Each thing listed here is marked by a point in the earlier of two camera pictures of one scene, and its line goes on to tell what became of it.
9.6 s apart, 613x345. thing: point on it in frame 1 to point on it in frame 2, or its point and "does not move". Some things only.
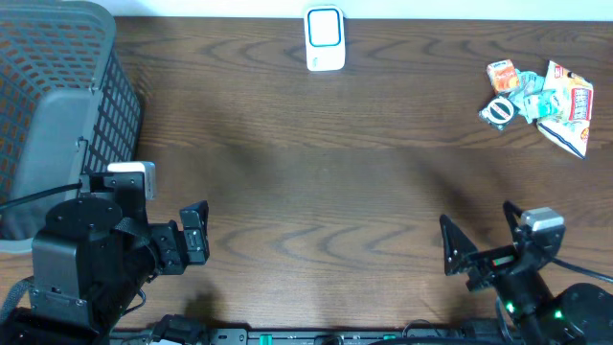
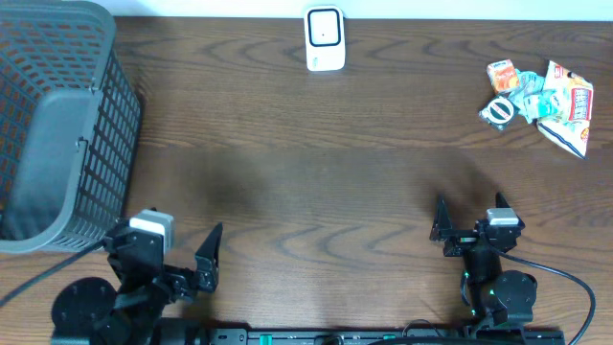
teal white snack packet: x=530 y=100 does not move
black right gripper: x=498 y=261 to x=442 y=230
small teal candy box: x=542 y=104 does not move
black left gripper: x=168 y=243 to x=207 y=272
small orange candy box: x=503 y=75 does not move
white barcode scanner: x=325 y=38 does not move
